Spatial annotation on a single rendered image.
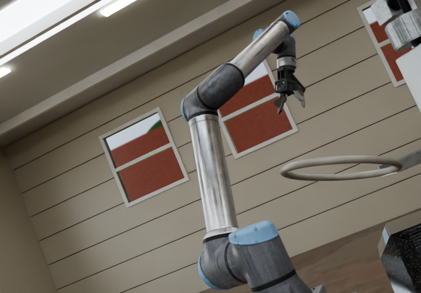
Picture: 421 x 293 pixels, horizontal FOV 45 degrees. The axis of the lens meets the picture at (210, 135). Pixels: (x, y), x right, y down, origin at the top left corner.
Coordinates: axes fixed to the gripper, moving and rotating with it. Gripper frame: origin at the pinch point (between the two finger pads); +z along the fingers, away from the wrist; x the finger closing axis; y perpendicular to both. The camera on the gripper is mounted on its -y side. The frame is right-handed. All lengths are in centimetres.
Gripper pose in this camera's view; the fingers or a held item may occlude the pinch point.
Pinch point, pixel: (292, 111)
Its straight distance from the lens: 236.9
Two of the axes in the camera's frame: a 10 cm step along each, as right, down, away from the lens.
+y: -7.4, -1.4, -6.5
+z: 0.2, 9.7, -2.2
